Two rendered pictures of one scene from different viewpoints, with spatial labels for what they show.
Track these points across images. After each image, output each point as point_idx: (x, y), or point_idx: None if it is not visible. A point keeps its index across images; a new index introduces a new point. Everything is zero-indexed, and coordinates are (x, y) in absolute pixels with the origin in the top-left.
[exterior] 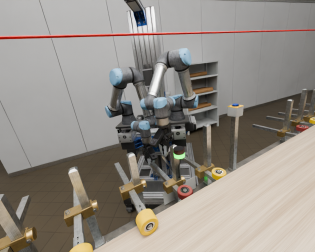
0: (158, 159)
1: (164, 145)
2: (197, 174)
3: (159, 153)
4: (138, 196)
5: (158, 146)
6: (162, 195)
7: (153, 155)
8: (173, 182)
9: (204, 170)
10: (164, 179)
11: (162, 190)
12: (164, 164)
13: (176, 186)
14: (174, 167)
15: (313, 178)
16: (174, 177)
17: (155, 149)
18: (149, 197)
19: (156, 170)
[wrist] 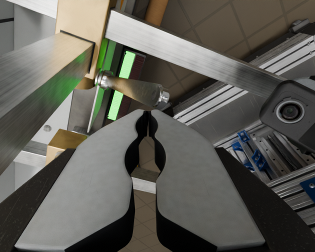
0: (292, 160)
1: (119, 236)
2: (72, 137)
3: (295, 175)
4: None
5: (256, 187)
6: (235, 88)
7: (298, 112)
8: (66, 14)
9: (45, 160)
10: (148, 23)
11: (242, 100)
12: (268, 154)
13: (43, 2)
14: (7, 55)
15: None
16: (70, 39)
17: None
18: (263, 67)
19: (227, 57)
